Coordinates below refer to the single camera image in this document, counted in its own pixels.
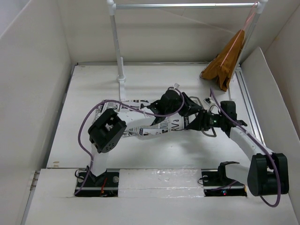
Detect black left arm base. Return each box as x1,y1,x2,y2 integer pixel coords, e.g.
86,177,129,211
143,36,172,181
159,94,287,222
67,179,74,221
74,166,120,197

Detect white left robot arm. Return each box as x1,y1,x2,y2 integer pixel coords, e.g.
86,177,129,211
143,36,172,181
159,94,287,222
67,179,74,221
88,88,203,186

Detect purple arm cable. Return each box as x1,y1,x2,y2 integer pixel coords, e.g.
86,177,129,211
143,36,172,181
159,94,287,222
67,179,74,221
77,82,186,195
210,87,281,208

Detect white metal clothes rack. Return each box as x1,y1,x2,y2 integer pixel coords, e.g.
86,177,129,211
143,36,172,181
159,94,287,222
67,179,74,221
105,0,267,101

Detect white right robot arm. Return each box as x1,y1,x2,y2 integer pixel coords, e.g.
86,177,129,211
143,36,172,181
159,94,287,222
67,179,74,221
183,101,289,197

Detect brown hanging garment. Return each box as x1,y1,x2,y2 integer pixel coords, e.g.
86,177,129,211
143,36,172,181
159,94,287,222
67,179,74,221
200,30,245,91

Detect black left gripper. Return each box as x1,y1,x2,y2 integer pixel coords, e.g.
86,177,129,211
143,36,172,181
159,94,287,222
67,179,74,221
165,93,201,117

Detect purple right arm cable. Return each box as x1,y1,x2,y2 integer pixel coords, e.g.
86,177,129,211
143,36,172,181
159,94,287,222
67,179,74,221
210,87,281,208

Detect pink wire hanger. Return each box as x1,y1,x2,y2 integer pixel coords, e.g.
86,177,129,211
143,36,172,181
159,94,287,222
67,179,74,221
219,2,260,68

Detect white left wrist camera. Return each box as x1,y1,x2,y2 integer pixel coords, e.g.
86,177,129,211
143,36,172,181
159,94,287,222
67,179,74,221
168,83,180,91

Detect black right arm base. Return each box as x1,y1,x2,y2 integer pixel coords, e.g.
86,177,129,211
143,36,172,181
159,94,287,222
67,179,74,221
197,161,247,197

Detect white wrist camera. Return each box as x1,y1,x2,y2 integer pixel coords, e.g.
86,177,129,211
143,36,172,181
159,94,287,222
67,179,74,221
168,83,180,91
204,97,217,111

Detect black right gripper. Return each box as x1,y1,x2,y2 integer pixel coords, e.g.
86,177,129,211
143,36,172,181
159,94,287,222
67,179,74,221
186,109,225,131

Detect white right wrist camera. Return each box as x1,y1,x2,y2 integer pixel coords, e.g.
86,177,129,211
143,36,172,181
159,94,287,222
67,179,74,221
204,97,217,111

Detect newspaper print trousers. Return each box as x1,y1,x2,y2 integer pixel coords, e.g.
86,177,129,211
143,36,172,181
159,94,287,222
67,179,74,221
93,102,196,138

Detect white cardboard panel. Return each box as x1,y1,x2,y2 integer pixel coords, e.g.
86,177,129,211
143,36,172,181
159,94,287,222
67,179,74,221
241,47,300,170

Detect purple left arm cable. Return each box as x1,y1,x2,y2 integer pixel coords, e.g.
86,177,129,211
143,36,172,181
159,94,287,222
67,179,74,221
77,82,186,195

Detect grey wire hanger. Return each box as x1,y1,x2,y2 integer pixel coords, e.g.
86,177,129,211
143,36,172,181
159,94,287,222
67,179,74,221
190,96,217,138

